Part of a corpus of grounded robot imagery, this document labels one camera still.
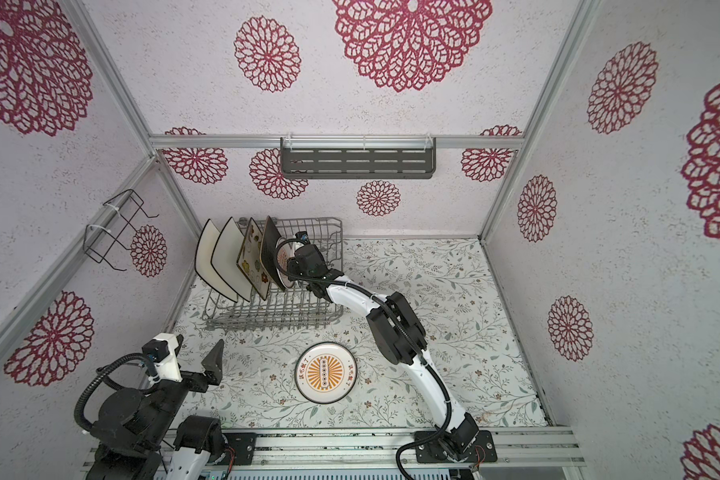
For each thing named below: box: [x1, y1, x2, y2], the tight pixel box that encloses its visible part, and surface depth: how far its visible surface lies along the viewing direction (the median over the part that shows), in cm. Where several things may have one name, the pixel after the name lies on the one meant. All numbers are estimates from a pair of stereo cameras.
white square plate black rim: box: [194, 218, 239, 303], surface depth 91 cm
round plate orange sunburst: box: [294, 341, 358, 405], surface depth 86 cm
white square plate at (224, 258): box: [210, 216, 253, 302], surface depth 93 cm
